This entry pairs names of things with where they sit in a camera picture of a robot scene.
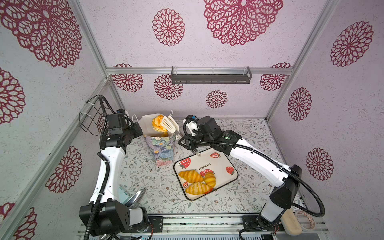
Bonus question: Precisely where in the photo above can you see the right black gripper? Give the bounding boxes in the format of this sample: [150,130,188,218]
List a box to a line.
[177,131,215,150]

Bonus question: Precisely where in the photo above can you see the round bun bread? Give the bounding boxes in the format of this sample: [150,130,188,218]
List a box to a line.
[152,115,168,133]

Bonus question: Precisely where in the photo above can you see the floral paper bag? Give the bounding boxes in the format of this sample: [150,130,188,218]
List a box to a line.
[132,114,176,167]

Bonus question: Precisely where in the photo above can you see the steel tongs with cream tips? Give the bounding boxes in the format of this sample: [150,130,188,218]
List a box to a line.
[161,116,183,140]

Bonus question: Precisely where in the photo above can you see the croissant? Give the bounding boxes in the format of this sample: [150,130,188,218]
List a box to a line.
[178,170,204,184]
[185,182,211,195]

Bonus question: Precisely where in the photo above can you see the striped oval bread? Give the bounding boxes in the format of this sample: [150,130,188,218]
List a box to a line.
[204,172,216,188]

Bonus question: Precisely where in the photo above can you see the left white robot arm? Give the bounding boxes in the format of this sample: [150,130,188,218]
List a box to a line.
[79,123,150,240]

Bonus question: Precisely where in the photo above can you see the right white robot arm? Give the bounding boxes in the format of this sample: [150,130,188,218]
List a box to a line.
[178,130,301,223]

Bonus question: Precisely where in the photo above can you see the teal sponge block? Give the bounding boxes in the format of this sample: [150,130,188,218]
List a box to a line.
[119,185,132,205]

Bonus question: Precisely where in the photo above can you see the tape roll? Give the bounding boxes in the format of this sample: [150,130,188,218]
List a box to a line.
[295,211,316,232]

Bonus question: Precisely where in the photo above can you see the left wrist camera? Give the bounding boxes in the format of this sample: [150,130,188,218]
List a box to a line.
[116,109,129,118]

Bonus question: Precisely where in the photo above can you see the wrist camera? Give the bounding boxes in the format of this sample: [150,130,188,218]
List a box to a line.
[116,109,129,118]
[183,115,223,142]

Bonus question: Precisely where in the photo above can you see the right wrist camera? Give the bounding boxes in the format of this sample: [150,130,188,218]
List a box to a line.
[183,115,223,142]

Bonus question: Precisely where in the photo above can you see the black wire rack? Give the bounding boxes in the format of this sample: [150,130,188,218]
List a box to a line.
[78,95,115,137]

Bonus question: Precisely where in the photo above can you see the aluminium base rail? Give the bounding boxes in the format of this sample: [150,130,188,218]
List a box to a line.
[76,212,329,240]

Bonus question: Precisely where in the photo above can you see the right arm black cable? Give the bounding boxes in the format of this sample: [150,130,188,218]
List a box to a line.
[182,119,326,240]

